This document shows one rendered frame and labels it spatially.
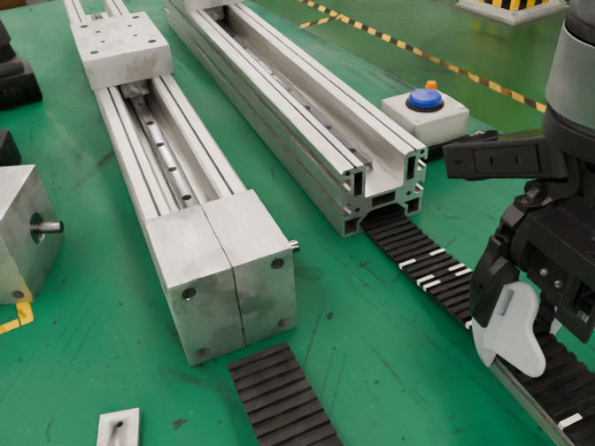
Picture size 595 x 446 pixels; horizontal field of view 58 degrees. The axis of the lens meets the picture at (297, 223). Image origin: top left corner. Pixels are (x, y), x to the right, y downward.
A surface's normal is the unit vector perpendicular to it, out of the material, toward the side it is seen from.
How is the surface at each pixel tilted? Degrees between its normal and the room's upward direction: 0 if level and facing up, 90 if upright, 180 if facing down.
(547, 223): 0
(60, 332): 0
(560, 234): 0
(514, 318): 80
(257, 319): 90
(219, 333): 90
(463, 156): 88
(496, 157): 88
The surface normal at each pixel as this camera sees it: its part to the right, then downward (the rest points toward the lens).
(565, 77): -0.97, 0.18
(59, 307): -0.05, -0.78
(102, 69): 0.40, 0.55
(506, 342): -0.91, 0.15
